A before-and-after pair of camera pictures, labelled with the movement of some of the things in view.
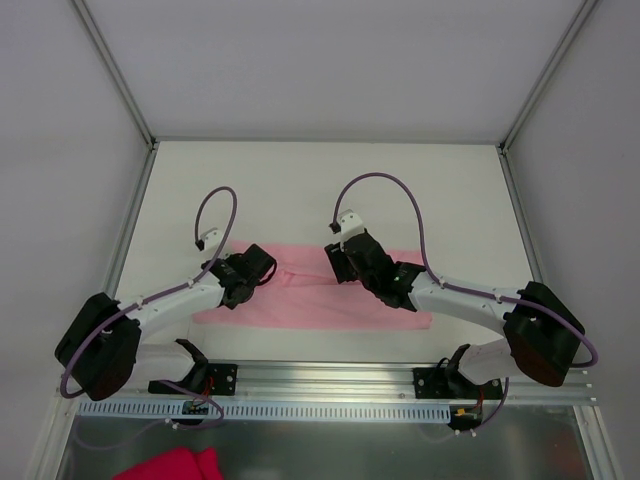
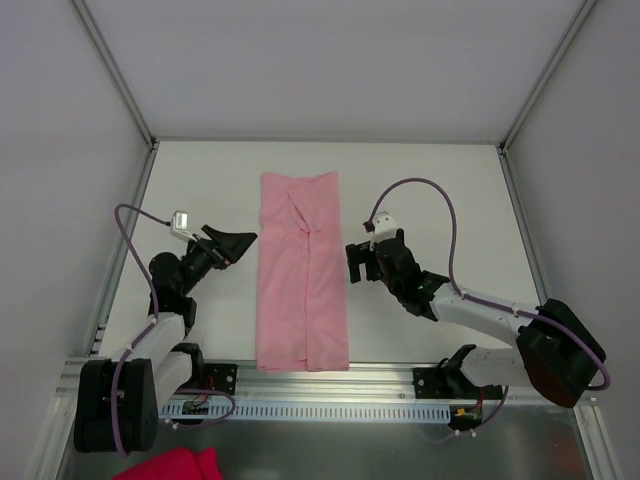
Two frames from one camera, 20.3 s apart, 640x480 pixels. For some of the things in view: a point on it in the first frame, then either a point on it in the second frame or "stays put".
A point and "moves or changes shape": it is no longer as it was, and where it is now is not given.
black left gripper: (261, 261) to (215, 251)
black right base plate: (444, 383) stays put
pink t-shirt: (304, 292) moves or changes shape
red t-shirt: (177, 464) stays put
